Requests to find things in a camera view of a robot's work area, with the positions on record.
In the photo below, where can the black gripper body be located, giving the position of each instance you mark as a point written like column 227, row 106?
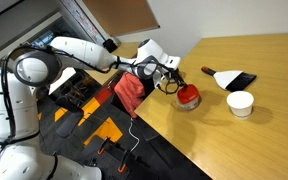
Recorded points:
column 176, row 76

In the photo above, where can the orange plastic lid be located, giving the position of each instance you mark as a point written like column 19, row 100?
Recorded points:
column 188, row 93

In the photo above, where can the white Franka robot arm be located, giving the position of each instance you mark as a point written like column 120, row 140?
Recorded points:
column 84, row 53

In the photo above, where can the clear plastic bowl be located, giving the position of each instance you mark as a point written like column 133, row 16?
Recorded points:
column 188, row 106

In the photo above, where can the white paper cup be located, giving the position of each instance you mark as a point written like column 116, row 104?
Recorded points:
column 240, row 103

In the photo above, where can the white hand brush black bristles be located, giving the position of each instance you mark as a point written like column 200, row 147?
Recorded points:
column 230, row 78

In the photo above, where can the salmon pink cloth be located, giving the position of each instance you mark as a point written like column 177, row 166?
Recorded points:
column 129, row 91

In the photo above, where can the small black box device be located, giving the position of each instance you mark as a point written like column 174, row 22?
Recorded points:
column 110, row 45

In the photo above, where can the black clamp with orange tip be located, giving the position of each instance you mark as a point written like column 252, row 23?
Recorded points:
column 121, row 168
column 101, row 150

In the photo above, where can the cork board with grey frame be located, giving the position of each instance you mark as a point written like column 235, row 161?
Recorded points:
column 120, row 16

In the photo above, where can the white wall poster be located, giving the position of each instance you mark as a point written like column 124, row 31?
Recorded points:
column 84, row 20

